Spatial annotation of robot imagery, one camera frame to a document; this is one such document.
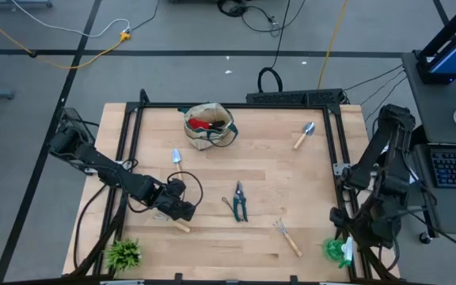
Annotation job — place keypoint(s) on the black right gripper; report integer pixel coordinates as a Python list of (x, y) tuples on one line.
[(366, 229)]

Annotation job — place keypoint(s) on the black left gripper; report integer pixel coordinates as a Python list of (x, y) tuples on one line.
[(174, 198)]

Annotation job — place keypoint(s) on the green spray bottle white nozzle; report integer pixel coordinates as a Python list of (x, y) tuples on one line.
[(335, 249)]

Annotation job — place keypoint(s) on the beige green gardening bag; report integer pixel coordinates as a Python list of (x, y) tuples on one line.
[(204, 140)]

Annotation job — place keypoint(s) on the red black gardening glove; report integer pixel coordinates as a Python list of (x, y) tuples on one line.
[(198, 124)]

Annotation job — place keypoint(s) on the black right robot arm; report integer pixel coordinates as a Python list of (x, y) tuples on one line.
[(390, 158)]

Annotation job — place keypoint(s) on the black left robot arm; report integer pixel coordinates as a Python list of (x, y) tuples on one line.
[(105, 166)]

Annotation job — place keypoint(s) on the black caster wheel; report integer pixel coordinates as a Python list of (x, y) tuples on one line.
[(425, 237)]

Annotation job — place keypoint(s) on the green pruning shears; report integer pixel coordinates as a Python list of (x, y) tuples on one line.
[(237, 198)]

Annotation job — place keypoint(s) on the small green artificial plant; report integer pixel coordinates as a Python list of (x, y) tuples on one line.
[(123, 255)]

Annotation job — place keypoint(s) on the black mesh electronics box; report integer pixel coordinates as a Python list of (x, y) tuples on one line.
[(71, 116)]

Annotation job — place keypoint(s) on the grey desk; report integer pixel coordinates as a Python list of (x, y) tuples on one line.
[(430, 99)]

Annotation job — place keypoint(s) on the black perforated power box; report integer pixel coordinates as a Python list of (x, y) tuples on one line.
[(291, 97)]

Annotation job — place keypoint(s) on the grey metal base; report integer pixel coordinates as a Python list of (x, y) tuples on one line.
[(14, 4)]

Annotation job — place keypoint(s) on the black aluminium table frame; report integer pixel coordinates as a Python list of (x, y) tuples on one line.
[(232, 105)]

